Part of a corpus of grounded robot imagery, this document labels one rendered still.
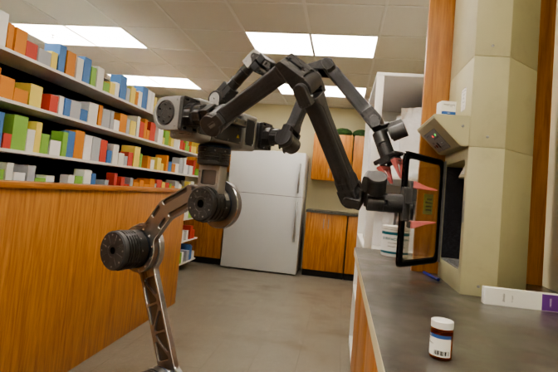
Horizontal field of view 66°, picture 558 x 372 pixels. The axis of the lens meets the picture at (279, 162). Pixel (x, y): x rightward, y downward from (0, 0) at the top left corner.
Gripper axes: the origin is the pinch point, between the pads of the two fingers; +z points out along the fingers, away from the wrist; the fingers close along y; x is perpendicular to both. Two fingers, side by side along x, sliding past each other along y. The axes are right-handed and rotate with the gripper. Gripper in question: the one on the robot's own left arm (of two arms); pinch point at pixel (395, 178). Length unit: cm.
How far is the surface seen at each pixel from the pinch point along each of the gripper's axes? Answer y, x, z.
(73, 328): 215, 49, 10
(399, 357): -30, 71, 51
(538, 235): -22, -49, 31
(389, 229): 39, -45, 8
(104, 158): 260, 3, -132
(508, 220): -28.1, -9.1, 26.1
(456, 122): -30.3, 4.6, -6.7
